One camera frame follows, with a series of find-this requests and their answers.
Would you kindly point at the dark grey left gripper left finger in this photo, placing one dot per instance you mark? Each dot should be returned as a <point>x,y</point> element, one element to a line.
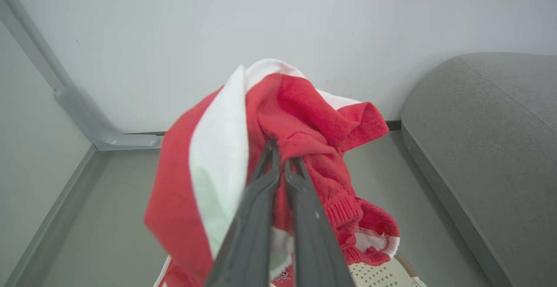
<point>254,235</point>

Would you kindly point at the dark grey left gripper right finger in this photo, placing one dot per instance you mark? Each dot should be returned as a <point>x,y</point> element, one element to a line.
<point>311,243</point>

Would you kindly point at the red and white knit garment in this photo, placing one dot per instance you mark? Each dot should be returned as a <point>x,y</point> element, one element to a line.
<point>304,113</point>

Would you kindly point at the cream perforated laundry basket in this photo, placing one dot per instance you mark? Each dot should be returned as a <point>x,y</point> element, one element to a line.
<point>383,276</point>

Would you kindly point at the grey fabric sofa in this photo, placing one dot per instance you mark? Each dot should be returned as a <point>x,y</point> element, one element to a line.
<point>487,148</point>

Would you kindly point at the grey metal frame leg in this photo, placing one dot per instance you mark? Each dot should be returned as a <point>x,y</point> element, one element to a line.
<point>74,104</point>

